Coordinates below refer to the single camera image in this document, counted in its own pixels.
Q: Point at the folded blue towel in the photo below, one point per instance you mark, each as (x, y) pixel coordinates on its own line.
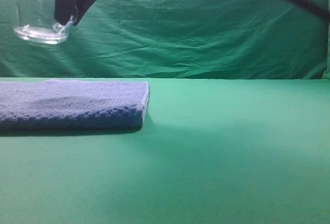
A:
(73, 105)

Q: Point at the transparent glass cup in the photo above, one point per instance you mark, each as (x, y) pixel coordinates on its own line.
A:
(35, 22)

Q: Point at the green backdrop cloth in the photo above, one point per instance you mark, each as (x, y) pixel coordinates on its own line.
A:
(220, 39)

